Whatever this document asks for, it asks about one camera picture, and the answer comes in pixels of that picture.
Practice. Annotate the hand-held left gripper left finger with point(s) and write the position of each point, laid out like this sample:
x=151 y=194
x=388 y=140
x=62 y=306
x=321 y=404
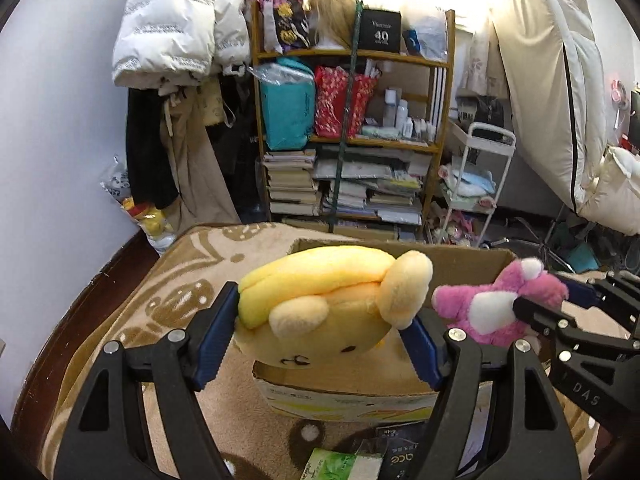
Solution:
x=220 y=332

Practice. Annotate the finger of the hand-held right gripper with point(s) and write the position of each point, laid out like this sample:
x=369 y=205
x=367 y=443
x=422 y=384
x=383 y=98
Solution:
x=550 y=317
x=582 y=294

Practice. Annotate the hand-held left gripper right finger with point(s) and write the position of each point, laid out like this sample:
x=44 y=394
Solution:
x=425 y=352

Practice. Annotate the pink plush toy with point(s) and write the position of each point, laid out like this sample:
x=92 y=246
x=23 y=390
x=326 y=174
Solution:
x=465 y=305

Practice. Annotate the cardboard box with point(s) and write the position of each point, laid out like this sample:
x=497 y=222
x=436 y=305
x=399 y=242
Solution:
x=350 y=405

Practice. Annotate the yellow plush toy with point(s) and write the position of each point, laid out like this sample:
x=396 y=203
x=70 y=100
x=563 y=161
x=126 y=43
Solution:
x=320 y=330

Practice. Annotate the green tissue pack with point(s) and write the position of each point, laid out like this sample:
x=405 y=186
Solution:
x=335 y=467

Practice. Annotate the small teal bag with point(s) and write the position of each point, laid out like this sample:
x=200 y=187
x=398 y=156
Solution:
x=582 y=257

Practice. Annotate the black metal stand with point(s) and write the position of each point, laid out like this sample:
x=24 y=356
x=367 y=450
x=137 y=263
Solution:
x=525 y=245

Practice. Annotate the black tissue pack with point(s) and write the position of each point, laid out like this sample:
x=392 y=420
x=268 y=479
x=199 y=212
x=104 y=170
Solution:
x=402 y=455

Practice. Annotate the cream duvet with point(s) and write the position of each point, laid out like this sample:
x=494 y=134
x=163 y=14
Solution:
x=620 y=185

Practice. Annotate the plastic bag of toys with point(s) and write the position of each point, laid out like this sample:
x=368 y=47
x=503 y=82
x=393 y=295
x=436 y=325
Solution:
x=150 y=217

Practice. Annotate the beige coat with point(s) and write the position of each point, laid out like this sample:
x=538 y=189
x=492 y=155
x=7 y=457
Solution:
x=195 y=175

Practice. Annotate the stack of books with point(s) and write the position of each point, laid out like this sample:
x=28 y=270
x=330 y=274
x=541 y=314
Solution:
x=290 y=185

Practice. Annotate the pile of papers and booklets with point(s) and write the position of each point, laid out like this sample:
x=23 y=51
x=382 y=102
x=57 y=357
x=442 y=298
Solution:
x=372 y=195

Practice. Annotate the white trolley cart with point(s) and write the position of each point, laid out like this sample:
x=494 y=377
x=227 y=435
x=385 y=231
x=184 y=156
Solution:
x=492 y=136

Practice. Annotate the dark hanging garment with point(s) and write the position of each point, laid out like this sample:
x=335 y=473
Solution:
x=242 y=150

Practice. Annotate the black coat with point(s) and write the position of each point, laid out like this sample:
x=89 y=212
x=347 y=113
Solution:
x=145 y=160

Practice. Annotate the small pink fan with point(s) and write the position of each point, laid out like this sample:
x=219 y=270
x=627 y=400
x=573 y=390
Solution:
x=620 y=92

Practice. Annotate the white upright books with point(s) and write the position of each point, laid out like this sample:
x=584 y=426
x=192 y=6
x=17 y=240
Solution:
x=437 y=105

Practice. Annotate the group of white bottles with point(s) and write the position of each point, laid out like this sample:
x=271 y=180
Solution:
x=400 y=115

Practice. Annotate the white shopping bag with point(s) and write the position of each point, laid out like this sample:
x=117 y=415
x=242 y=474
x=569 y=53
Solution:
x=480 y=65

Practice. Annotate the red patterned bag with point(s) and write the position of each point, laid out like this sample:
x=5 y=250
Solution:
x=330 y=105

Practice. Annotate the wooden bookshelf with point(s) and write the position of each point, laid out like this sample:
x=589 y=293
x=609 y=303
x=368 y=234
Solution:
x=400 y=59

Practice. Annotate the clear plastic bag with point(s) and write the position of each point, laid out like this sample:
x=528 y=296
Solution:
x=425 y=35

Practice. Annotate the white puffer jacket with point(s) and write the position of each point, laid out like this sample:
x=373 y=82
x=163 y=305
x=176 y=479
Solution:
x=165 y=25

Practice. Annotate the black gift box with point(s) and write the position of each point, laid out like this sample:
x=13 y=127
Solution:
x=380 y=35

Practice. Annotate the colourful patterned bag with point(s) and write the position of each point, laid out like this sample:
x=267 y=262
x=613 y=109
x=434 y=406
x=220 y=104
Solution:
x=290 y=10

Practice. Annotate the blonde wig head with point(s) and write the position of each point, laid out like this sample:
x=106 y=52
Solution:
x=332 y=15

